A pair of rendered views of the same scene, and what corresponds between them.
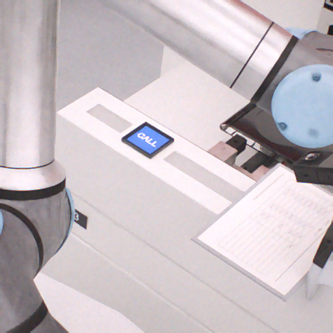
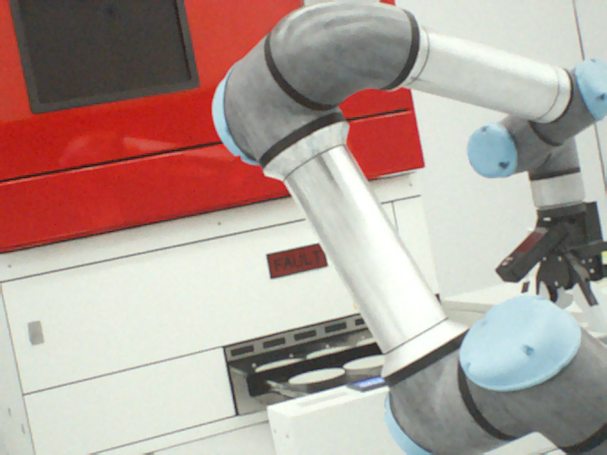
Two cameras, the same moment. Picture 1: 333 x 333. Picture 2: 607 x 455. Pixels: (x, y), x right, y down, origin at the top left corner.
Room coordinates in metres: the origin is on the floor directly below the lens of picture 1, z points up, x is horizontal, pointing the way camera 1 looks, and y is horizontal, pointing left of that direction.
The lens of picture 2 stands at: (0.09, 1.29, 1.27)
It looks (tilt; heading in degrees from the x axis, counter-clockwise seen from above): 3 degrees down; 306
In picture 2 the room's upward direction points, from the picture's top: 11 degrees counter-clockwise
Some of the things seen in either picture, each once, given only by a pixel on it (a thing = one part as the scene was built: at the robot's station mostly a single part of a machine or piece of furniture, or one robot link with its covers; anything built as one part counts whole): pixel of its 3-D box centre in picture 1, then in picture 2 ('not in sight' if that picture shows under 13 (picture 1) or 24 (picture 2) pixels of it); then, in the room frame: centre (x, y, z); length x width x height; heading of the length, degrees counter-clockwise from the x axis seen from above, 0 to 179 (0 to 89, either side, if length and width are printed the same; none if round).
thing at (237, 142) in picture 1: (235, 145); not in sight; (1.05, -0.10, 0.90); 0.04 x 0.02 x 0.03; 147
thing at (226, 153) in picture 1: (213, 162); not in sight; (1.00, -0.07, 0.89); 0.08 x 0.03 x 0.03; 147
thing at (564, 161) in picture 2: not in sight; (546, 139); (0.76, -0.25, 1.24); 0.09 x 0.08 x 0.11; 79
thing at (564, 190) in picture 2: not in sight; (556, 191); (0.77, -0.25, 1.16); 0.08 x 0.08 x 0.05
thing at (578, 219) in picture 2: not in sight; (572, 245); (0.76, -0.26, 1.08); 0.09 x 0.08 x 0.12; 57
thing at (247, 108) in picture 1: (282, 82); (301, 395); (1.24, -0.18, 0.90); 0.37 x 0.01 x 0.01; 147
